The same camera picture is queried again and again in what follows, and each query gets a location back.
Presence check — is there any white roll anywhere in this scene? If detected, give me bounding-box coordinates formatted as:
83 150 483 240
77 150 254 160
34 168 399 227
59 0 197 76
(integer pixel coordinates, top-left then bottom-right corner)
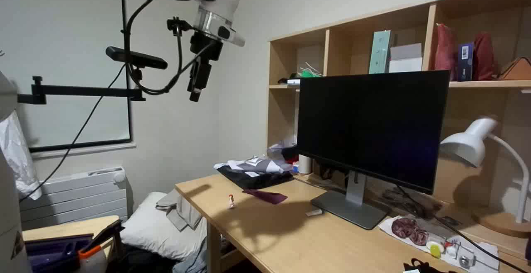
297 154 313 175

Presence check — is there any window with white blind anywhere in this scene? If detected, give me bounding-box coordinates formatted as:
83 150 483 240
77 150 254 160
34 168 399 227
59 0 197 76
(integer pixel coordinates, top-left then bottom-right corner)
0 0 137 160

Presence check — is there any white box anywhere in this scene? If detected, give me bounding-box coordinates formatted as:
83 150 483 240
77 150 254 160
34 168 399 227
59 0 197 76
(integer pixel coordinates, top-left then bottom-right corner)
388 43 424 73

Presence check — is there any camera on mount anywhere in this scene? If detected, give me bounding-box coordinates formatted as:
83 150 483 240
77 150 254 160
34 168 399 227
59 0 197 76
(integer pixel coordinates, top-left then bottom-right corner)
17 46 168 105

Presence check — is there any white pillow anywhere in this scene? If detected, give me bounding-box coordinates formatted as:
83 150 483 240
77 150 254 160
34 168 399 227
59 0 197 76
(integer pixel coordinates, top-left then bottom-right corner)
120 192 208 261

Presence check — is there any white desk lamp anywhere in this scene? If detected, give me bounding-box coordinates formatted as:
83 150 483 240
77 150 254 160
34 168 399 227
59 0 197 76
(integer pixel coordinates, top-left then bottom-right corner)
439 117 531 239

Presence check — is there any white radiator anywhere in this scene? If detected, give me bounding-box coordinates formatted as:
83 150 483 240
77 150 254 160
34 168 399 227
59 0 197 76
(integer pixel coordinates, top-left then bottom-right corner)
19 166 129 231

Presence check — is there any black cable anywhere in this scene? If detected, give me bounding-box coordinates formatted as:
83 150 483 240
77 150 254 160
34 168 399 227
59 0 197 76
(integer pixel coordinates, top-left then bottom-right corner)
395 185 531 273
18 63 127 204

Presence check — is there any blue-grey cloth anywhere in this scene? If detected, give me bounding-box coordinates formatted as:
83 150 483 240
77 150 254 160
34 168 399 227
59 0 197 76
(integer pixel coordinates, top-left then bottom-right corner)
172 238 209 273

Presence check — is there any black folded cloth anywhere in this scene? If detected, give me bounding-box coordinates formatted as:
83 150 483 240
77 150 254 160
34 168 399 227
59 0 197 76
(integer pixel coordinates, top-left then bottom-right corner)
216 165 295 190

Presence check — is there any white towel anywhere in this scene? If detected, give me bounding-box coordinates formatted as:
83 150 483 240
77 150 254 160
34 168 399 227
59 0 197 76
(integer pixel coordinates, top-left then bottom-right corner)
378 214 499 271

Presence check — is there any black monitor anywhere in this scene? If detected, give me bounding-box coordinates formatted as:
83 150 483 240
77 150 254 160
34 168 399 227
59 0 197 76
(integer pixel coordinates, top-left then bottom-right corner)
296 70 451 230

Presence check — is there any teal box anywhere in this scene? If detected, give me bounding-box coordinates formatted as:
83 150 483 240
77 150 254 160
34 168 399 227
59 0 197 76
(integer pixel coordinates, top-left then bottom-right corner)
368 30 395 75

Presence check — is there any dark blue box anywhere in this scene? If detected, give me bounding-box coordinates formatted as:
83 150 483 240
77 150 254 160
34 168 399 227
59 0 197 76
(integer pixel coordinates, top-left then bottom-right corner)
457 42 475 82

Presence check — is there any wooden shelf unit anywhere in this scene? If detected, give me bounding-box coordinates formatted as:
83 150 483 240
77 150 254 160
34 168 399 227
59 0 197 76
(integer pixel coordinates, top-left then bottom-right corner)
265 0 531 261

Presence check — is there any maroon scrunchie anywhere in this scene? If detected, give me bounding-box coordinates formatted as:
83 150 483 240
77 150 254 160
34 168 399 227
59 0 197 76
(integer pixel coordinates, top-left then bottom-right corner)
391 217 429 246

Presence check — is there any light wooden table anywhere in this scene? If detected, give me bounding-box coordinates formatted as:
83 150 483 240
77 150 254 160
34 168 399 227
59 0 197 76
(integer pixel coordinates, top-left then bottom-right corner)
22 215 121 261

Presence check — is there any bundle of dark cables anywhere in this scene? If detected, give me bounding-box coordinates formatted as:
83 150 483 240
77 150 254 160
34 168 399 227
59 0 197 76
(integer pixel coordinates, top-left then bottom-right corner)
381 187 433 219

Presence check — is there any white and grey cloth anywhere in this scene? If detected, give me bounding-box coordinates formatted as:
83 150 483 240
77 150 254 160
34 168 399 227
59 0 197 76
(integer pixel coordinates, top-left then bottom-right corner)
213 155 294 178

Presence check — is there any crumpled white grey cloth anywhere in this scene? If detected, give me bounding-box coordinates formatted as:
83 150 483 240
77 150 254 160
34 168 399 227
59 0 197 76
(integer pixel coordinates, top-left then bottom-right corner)
267 140 297 162

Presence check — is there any brown pouch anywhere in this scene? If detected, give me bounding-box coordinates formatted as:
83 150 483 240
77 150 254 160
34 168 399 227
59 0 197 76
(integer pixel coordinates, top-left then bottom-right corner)
497 56 531 81

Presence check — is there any purple plastic tray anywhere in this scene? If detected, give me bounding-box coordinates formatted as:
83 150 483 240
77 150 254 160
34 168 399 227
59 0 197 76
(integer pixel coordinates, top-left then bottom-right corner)
24 234 95 273

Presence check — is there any dark red bag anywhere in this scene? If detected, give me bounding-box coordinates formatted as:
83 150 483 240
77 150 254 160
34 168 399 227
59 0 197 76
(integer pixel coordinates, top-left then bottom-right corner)
473 31 499 81

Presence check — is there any white plastic bag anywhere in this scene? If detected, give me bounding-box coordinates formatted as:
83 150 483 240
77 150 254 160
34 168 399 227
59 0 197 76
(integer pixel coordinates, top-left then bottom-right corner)
0 110 42 201

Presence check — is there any maroon cloth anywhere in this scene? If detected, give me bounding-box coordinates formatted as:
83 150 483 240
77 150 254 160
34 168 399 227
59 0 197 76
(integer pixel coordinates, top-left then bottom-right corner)
242 188 288 205

